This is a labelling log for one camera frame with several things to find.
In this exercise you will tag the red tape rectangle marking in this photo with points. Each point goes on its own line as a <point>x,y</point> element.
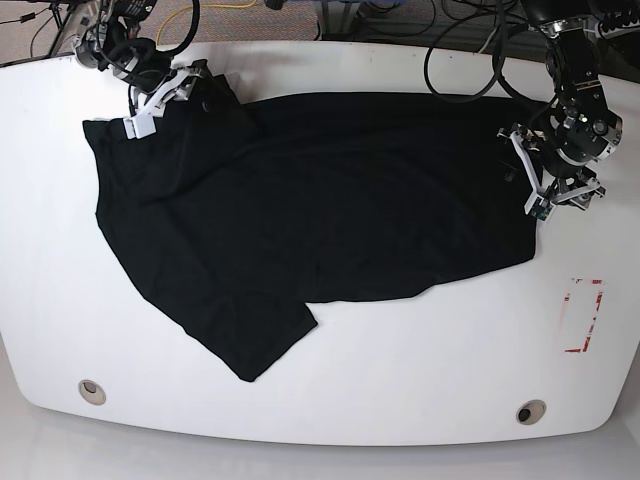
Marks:
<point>579,314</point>

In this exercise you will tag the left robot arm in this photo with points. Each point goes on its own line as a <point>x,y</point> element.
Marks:
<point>570,60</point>

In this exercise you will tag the table grommet hole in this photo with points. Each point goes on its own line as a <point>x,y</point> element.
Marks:
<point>531,412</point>
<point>92,393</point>

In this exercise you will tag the black t-shirt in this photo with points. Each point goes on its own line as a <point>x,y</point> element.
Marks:
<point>232,223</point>

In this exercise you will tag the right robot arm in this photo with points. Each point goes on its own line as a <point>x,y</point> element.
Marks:
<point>108,39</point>

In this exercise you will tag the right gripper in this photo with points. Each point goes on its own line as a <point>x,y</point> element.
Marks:
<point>152,81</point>

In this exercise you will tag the right table grommet hole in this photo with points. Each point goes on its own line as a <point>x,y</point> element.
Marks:
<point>531,412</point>

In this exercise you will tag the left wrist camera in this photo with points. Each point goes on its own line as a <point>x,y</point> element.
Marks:
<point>539,207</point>

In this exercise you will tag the left table grommet hole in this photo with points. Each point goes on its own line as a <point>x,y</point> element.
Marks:
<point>92,393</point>

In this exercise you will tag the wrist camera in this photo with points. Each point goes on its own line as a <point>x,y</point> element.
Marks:
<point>139,126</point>
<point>539,207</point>

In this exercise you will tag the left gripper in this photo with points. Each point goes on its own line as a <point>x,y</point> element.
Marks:
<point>556,147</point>

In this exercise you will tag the black tripod stand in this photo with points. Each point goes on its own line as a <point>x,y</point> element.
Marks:
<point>27,31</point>

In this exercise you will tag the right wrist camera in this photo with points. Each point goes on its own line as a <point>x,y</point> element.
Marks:
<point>139,126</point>

